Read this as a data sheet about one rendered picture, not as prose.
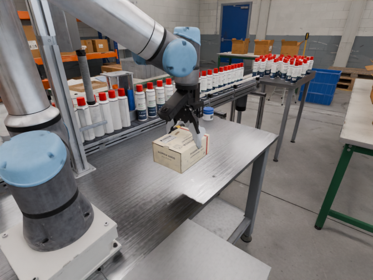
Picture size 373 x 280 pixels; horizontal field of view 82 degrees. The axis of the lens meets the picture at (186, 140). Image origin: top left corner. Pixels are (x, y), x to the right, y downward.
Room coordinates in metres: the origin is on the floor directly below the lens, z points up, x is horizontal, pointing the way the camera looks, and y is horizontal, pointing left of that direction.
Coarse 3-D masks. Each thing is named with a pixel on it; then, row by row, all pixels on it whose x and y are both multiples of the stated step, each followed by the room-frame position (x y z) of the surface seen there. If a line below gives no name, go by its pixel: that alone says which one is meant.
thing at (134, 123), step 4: (136, 120) 1.17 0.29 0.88; (148, 120) 1.17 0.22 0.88; (152, 120) 1.18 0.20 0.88; (132, 124) 1.11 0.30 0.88; (136, 124) 1.11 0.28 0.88; (140, 124) 1.11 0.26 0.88; (124, 128) 1.05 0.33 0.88; (128, 128) 1.06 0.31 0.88; (116, 132) 1.00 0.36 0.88; (104, 136) 0.96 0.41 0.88; (108, 136) 0.96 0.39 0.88; (96, 140) 0.92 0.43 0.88; (84, 144) 0.87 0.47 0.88
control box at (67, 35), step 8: (56, 8) 0.76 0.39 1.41; (56, 16) 0.76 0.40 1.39; (64, 16) 0.76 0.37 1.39; (72, 16) 0.87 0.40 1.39; (56, 24) 0.75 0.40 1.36; (64, 24) 0.76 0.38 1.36; (72, 24) 0.84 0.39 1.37; (56, 32) 0.75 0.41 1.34; (64, 32) 0.76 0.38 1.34; (72, 32) 0.81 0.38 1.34; (56, 40) 0.75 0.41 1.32; (64, 40) 0.76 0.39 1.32; (72, 40) 0.79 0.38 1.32; (64, 48) 0.76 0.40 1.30; (72, 48) 0.76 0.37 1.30
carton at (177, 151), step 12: (180, 132) 0.70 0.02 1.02; (156, 144) 0.61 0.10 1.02; (168, 144) 0.60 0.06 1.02; (180, 144) 0.60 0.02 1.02; (192, 144) 0.60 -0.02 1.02; (204, 144) 0.65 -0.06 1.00; (156, 156) 0.62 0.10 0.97; (168, 156) 0.58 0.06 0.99; (180, 156) 0.55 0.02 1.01; (192, 156) 0.60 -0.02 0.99; (204, 156) 0.66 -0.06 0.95; (180, 168) 0.55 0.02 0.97
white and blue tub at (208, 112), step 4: (204, 108) 1.32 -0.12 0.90; (208, 108) 1.32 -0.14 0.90; (212, 108) 1.32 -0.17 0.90; (204, 112) 1.30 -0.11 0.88; (208, 112) 1.29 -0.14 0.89; (212, 112) 1.30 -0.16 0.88; (204, 116) 1.30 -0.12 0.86; (208, 116) 1.29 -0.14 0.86; (212, 116) 1.30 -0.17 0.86; (208, 120) 1.29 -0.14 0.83
